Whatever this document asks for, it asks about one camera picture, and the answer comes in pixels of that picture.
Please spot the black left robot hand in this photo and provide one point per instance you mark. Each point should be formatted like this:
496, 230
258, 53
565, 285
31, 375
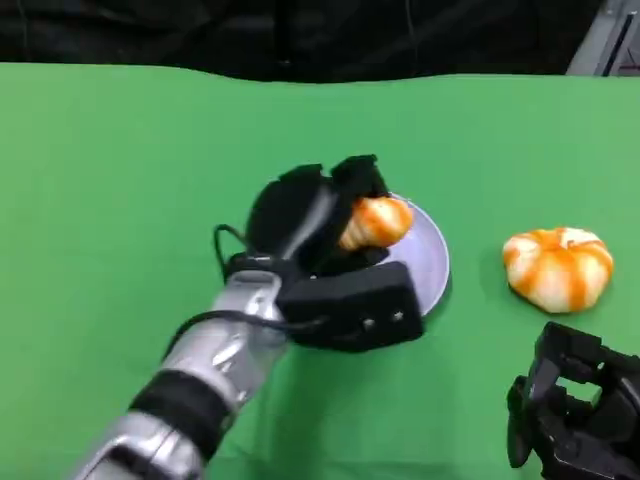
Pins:
280, 215

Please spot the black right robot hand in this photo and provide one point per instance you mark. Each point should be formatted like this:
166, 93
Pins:
610, 435

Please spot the orange and white toy bread roll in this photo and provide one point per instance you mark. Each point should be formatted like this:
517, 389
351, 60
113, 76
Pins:
382, 220
557, 275

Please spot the lilac round plate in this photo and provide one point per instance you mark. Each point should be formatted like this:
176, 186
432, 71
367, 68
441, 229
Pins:
430, 260

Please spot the green table cloth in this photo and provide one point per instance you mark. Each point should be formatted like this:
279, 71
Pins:
100, 175

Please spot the black backdrop curtain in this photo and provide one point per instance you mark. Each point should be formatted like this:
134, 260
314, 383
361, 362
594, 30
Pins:
250, 30

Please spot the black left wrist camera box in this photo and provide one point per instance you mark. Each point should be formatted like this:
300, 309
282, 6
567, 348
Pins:
360, 305

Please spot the grey metal frame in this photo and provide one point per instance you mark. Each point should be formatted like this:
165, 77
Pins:
605, 40

